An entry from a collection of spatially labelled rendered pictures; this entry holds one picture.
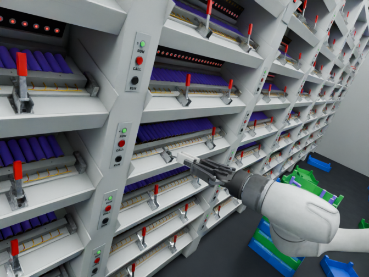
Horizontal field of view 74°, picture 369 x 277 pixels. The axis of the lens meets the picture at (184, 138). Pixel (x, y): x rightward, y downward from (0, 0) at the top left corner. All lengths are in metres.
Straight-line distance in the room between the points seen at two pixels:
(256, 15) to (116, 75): 0.76
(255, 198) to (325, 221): 0.15
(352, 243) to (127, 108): 0.64
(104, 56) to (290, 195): 0.51
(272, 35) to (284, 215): 0.72
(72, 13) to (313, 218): 0.59
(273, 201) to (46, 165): 0.51
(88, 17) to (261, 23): 0.79
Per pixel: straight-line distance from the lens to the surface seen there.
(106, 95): 0.55
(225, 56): 0.85
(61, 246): 0.77
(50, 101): 0.52
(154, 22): 0.56
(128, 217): 0.86
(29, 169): 0.61
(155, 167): 0.77
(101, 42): 0.58
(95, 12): 0.49
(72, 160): 0.65
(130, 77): 0.55
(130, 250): 1.04
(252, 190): 0.64
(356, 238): 0.78
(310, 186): 1.75
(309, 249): 0.76
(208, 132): 1.06
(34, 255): 0.75
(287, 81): 1.79
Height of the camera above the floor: 1.12
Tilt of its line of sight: 21 degrees down
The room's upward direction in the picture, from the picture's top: 17 degrees clockwise
